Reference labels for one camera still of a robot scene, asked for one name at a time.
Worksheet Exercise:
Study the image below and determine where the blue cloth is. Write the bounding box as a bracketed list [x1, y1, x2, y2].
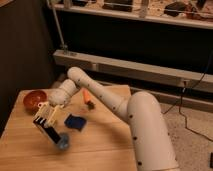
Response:
[64, 114, 86, 131]

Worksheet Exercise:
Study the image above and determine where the metal shelf rail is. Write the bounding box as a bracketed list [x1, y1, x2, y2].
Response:
[53, 50, 213, 93]

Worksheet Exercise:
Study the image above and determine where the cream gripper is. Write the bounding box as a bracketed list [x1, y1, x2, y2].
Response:
[33, 102, 63, 128]

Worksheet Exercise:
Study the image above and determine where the black device on shelf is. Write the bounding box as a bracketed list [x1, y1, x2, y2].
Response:
[164, 1, 186, 17]

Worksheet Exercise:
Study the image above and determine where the metal pole stand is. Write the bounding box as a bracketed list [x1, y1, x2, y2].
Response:
[49, 0, 77, 56]

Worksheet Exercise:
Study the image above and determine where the blue-grey ceramic cup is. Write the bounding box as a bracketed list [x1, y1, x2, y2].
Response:
[56, 133, 69, 150]

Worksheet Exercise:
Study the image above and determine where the black cable on floor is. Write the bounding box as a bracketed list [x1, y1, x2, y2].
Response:
[162, 53, 213, 143]

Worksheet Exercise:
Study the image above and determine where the orange-handled brush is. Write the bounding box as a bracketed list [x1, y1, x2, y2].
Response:
[82, 89, 95, 110]

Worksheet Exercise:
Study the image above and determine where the red-brown bowl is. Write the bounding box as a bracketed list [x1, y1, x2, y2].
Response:
[23, 90, 47, 112]

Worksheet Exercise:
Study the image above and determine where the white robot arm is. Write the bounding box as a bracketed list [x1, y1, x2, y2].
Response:
[33, 67, 180, 171]

